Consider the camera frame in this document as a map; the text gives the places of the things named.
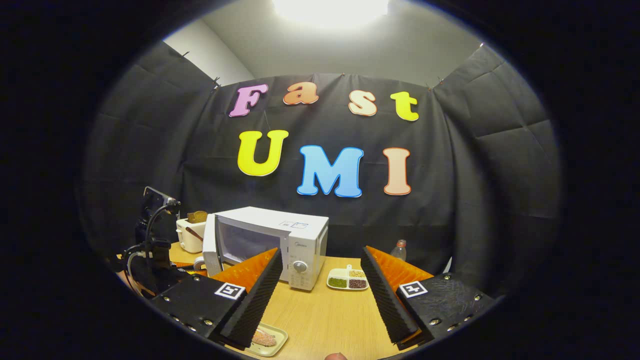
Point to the ceiling light panel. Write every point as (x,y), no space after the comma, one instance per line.
(330,11)

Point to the clear plastic bottle red label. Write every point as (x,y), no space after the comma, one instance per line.
(398,251)

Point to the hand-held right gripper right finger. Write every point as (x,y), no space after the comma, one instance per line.
(387,305)

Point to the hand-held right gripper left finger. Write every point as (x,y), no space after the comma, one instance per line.
(260,300)

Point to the white divided dish with beans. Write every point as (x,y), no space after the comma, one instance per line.
(345,274)

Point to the round sugared bread bun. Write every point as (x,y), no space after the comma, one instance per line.
(263,338)

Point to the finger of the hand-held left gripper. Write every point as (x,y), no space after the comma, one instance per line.
(185,270)

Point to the white toaster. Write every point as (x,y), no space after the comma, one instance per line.
(187,240)

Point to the white microwave oven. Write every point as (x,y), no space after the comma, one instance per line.
(305,240)

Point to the cream square plate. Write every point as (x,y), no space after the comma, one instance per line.
(279,332)

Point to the brown toast slice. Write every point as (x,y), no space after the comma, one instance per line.
(197,217)

